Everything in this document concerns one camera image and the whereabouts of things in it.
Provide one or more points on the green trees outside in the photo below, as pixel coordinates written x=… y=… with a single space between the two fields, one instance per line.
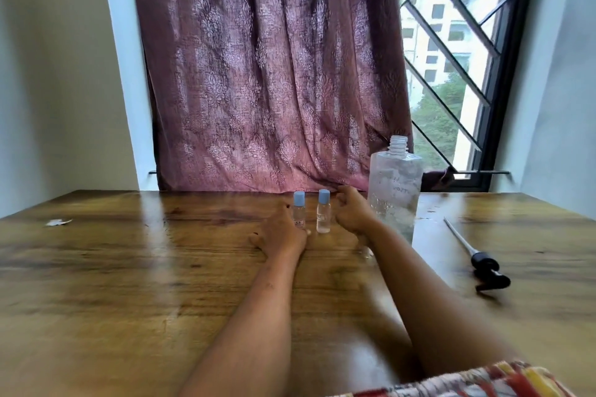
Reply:
x=435 y=117

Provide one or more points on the person's left thumb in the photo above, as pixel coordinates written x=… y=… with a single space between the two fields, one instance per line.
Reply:
x=304 y=234

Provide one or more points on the large clear plastic bottle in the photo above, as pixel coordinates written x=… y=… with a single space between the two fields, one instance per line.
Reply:
x=395 y=187

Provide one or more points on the thin black window rod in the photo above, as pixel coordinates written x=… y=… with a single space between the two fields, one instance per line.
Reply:
x=484 y=172

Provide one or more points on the black window frame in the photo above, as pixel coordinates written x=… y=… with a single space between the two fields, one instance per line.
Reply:
x=510 y=61

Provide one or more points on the person's right thumb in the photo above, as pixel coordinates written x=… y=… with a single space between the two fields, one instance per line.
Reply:
x=341 y=216

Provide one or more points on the white building outside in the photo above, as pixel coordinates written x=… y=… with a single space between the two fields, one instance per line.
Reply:
x=442 y=15

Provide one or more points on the person's right forearm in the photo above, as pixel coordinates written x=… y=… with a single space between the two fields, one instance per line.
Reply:
x=419 y=289

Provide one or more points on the black pump dispenser with tube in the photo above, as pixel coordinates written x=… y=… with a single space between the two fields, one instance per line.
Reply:
x=484 y=266

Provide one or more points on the small clear bottle blue cap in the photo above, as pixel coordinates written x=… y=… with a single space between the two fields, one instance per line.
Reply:
x=323 y=215
x=299 y=208

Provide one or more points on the maroon patterned curtain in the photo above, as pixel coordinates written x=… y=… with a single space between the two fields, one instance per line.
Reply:
x=270 y=66

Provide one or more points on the small white paper scrap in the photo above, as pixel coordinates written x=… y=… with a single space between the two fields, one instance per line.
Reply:
x=58 y=222

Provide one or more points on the person's right hand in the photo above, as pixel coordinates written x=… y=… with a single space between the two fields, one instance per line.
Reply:
x=358 y=217

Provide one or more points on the person's left hand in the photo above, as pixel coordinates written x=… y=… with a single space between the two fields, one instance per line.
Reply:
x=281 y=238

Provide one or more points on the person's left forearm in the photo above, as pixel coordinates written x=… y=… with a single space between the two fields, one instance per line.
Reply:
x=260 y=317

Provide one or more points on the colourful patterned garment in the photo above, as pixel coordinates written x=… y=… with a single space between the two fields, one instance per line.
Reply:
x=489 y=382

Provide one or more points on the black diagonal window grille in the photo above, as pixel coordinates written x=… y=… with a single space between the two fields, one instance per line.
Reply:
x=447 y=54

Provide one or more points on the person's left little finger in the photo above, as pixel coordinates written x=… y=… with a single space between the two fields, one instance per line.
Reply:
x=255 y=238

